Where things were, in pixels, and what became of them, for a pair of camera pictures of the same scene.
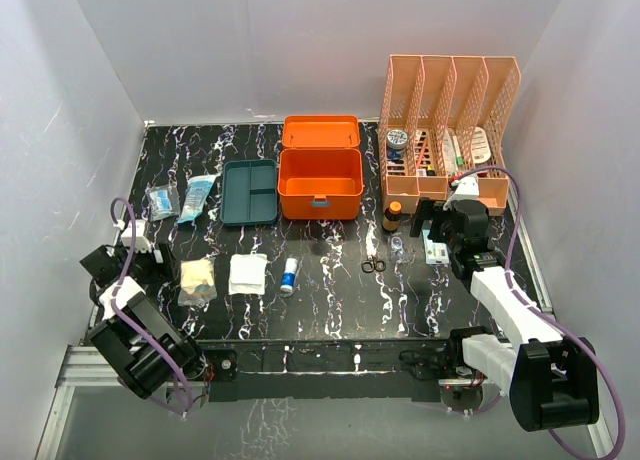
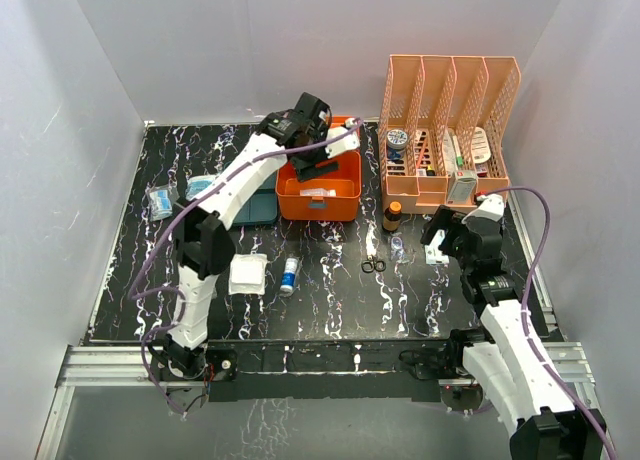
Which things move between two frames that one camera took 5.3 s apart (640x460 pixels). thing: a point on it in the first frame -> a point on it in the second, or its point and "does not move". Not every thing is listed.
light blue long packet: x=195 y=197 does not move
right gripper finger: x=423 y=210 -> x=442 y=219
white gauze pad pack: x=247 y=273 does not move
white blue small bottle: x=288 y=278 does not move
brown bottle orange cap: x=392 y=216 does not move
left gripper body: x=147 y=268 -> x=318 y=137
